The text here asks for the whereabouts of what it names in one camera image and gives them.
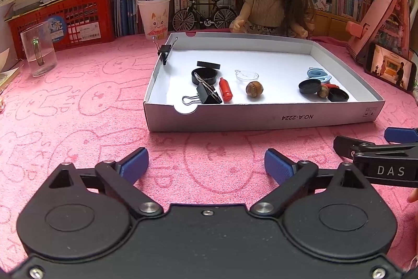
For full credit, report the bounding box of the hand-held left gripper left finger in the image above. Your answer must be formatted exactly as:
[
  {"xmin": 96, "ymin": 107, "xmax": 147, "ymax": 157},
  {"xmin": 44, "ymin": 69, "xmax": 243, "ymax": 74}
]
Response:
[{"xmin": 48, "ymin": 147, "xmax": 164, "ymax": 219}]

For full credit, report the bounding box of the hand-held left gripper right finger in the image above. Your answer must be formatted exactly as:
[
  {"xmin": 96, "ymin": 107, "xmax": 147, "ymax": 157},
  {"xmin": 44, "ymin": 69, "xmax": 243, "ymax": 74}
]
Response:
[{"xmin": 250, "ymin": 148, "xmax": 369, "ymax": 219}]

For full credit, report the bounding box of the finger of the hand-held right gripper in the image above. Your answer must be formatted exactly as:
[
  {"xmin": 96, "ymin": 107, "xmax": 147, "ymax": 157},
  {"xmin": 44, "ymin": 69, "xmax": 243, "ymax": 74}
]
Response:
[
  {"xmin": 384, "ymin": 127, "xmax": 418, "ymax": 144},
  {"xmin": 333, "ymin": 135, "xmax": 377, "ymax": 160}
]

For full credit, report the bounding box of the blue hair clip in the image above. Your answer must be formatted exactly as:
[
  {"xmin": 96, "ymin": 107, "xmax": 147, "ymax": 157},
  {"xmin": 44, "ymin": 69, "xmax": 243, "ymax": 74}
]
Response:
[{"xmin": 306, "ymin": 67, "xmax": 331, "ymax": 83}]

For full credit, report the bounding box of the clear round plastic lid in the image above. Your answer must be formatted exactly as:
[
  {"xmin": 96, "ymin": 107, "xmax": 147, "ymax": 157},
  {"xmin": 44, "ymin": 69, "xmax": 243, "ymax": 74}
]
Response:
[{"xmin": 234, "ymin": 69, "xmax": 259, "ymax": 82}]

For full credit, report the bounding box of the black binder clip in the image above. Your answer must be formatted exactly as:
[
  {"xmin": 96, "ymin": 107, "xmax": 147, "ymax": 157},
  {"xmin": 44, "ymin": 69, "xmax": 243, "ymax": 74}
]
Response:
[
  {"xmin": 152, "ymin": 36, "xmax": 178, "ymax": 66},
  {"xmin": 182, "ymin": 78, "xmax": 223, "ymax": 106}
]

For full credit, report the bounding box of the white cardboard box lid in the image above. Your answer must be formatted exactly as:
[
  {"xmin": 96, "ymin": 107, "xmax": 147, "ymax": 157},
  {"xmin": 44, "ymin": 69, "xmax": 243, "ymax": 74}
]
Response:
[{"xmin": 143, "ymin": 31, "xmax": 386, "ymax": 133}]

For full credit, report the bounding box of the black smartphone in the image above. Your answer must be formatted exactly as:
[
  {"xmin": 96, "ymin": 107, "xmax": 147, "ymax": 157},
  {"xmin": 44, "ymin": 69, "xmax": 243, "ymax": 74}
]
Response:
[{"xmin": 364, "ymin": 43, "xmax": 417, "ymax": 92}]

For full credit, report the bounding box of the pink printed towel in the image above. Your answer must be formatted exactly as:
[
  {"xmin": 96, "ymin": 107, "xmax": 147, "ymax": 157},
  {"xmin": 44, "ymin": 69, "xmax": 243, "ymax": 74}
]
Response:
[{"xmin": 0, "ymin": 32, "xmax": 418, "ymax": 270}]

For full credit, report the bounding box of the pink triangular phone stand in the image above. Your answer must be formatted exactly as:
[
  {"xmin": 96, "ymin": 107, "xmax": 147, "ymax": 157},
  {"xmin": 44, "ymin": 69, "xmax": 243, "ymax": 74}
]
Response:
[{"xmin": 345, "ymin": 0, "xmax": 412, "ymax": 64}]

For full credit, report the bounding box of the wooden organizer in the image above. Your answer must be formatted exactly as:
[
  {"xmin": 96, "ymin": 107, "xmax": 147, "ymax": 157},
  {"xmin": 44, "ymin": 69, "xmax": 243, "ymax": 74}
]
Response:
[{"xmin": 313, "ymin": 9, "xmax": 358, "ymax": 46}]

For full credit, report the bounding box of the white paper cup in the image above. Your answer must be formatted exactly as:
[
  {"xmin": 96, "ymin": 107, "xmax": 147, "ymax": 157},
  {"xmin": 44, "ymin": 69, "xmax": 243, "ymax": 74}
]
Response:
[{"xmin": 137, "ymin": 0, "xmax": 171, "ymax": 40}]

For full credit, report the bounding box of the clear glass mug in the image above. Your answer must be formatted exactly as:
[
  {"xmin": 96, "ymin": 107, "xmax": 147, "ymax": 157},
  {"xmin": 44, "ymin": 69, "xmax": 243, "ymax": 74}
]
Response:
[{"xmin": 20, "ymin": 21, "xmax": 58, "ymax": 77}]

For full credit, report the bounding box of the open booklet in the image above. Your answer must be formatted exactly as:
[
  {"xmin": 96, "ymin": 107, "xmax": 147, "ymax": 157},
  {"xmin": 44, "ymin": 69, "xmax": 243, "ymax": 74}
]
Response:
[{"xmin": 0, "ymin": 48, "xmax": 22, "ymax": 93}]

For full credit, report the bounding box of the red plastic crate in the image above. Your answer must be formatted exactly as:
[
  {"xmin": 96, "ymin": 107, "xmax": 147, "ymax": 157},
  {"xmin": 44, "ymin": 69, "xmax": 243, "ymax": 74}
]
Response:
[{"xmin": 5, "ymin": 0, "xmax": 116, "ymax": 51}]

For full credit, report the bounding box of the black toy bicycle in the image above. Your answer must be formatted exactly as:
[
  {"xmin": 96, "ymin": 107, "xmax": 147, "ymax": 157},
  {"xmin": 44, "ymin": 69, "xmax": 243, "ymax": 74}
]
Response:
[{"xmin": 172, "ymin": 0, "xmax": 237, "ymax": 32}]

